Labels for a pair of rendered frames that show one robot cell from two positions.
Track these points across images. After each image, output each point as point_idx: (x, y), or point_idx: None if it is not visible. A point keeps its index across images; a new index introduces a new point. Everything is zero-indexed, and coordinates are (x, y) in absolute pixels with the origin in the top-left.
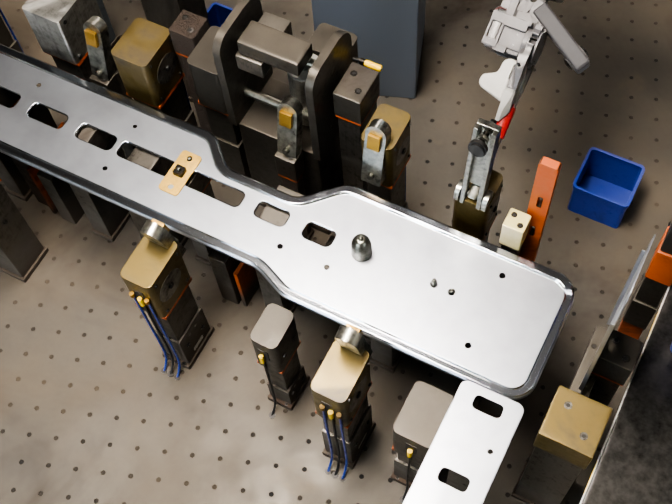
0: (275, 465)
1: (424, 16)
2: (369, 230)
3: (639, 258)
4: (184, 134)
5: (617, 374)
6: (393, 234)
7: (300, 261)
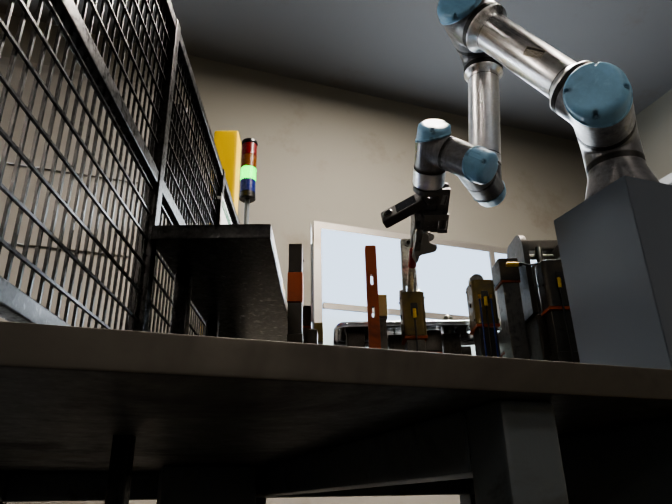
0: None
1: (660, 365)
2: (454, 327)
3: (312, 250)
4: None
5: None
6: (441, 326)
7: (472, 336)
